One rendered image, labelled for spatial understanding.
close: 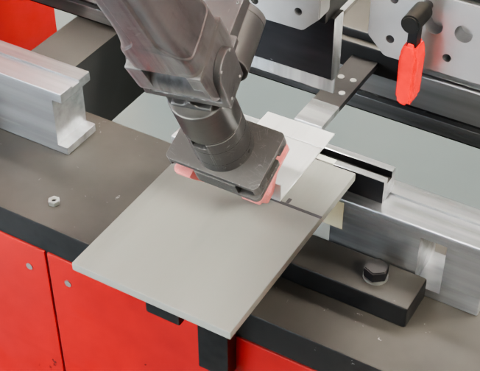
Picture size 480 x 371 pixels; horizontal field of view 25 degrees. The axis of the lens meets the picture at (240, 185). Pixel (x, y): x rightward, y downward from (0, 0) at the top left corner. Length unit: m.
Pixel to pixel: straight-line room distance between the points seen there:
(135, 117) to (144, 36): 2.12
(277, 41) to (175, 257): 0.25
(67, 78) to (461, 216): 0.52
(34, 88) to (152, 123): 1.55
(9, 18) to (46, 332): 0.85
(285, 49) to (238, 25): 0.16
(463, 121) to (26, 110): 0.55
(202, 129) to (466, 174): 1.87
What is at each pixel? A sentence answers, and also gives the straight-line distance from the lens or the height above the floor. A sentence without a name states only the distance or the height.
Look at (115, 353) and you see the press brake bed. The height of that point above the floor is 0.70.
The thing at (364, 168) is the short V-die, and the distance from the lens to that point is 1.17.
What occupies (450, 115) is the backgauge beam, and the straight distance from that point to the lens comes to 1.38.
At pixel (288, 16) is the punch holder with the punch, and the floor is 1.19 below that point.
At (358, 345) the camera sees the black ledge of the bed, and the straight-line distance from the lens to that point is 1.15.
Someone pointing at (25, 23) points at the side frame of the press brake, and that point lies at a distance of 2.17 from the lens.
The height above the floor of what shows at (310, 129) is 1.00.
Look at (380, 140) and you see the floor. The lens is 2.84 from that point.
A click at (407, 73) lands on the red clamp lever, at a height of 1.19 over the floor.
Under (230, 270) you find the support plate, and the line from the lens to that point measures 1.04.
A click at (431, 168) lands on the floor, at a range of 2.77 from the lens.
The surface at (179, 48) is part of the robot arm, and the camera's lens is 0.81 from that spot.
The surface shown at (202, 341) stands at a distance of 1.21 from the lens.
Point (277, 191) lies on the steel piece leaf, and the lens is 1.10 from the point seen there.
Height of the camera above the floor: 1.73
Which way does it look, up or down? 40 degrees down
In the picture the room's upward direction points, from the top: straight up
